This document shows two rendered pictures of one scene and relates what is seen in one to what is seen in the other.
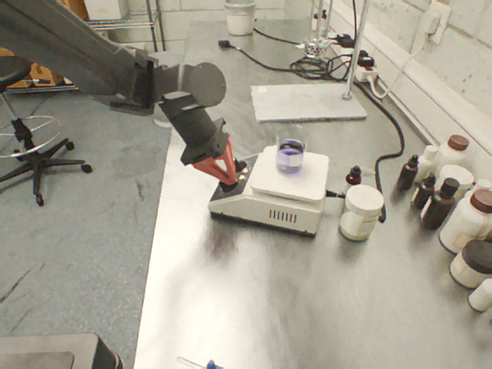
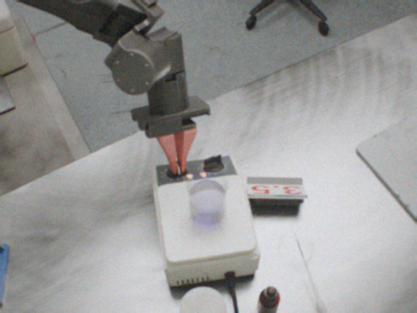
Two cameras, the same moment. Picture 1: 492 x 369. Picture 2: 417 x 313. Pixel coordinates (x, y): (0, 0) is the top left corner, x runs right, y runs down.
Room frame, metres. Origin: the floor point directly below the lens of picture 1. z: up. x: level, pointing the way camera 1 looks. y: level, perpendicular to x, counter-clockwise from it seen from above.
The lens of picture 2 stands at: (0.29, -0.40, 1.46)
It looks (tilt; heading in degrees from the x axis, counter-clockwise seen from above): 54 degrees down; 66
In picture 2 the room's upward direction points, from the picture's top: 1 degrees counter-clockwise
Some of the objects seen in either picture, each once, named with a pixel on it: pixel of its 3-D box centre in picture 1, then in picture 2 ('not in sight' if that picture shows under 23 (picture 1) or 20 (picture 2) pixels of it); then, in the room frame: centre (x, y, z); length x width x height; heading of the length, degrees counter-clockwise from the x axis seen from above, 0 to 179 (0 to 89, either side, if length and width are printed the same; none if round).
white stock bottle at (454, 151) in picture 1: (449, 160); not in sight; (0.50, -0.41, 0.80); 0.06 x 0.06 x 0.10
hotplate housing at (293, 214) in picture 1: (275, 187); (203, 217); (0.43, -0.05, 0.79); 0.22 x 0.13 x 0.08; 74
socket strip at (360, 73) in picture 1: (349, 54); not in sight; (1.17, -0.38, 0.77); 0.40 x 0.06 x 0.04; 5
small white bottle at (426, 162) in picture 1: (424, 164); not in sight; (0.50, -0.36, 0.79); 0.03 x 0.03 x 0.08
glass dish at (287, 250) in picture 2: not in sight; (296, 248); (0.54, -0.15, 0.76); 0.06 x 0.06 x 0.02
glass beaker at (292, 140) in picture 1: (289, 149); (208, 196); (0.43, -0.07, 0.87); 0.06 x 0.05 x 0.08; 40
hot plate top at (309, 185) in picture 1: (291, 171); (205, 218); (0.42, -0.08, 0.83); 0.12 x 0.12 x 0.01; 74
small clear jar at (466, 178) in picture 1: (450, 186); not in sight; (0.44, -0.39, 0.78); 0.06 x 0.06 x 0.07
